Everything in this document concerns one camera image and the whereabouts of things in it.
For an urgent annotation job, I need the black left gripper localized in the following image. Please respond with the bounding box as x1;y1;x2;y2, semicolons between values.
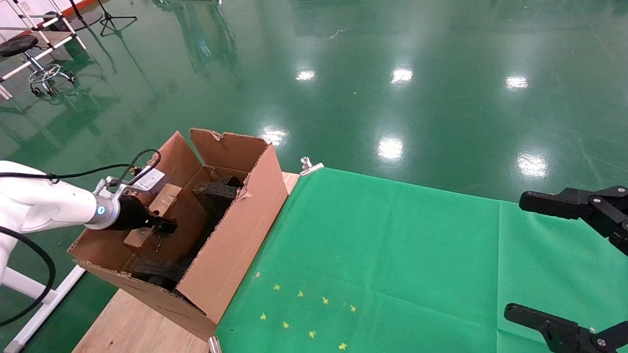
115;175;244;291

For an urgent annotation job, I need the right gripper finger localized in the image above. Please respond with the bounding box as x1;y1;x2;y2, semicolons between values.
519;185;628;255
504;303;628;353

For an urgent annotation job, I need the small taped cardboard box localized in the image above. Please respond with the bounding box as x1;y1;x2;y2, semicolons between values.
124;182;209;263

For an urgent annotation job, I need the large open cardboard carton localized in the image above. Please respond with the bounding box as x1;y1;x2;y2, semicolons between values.
68;127;290;342

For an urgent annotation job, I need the green table cloth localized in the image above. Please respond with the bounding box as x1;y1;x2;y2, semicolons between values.
214;167;628;353

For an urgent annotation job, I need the black tripod stand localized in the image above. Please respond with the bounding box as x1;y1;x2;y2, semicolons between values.
96;0;139;38

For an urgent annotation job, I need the black curved pole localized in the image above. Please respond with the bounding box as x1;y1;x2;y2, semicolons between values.
59;0;102;33

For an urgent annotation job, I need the black wheeled stool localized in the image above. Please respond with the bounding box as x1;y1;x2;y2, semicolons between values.
0;33;78;98

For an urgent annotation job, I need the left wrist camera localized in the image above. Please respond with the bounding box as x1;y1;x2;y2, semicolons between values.
129;166;166;193

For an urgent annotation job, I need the thin black cable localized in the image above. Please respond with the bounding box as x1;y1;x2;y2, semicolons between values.
0;149;162;189

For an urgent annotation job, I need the thick black cable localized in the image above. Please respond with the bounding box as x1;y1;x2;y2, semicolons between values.
0;226;56;328

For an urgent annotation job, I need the white metal stand frame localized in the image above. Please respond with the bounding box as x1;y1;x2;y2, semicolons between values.
0;265;87;353

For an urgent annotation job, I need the white metal frame table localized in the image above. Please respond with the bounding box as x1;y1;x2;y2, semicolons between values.
0;0;88;100

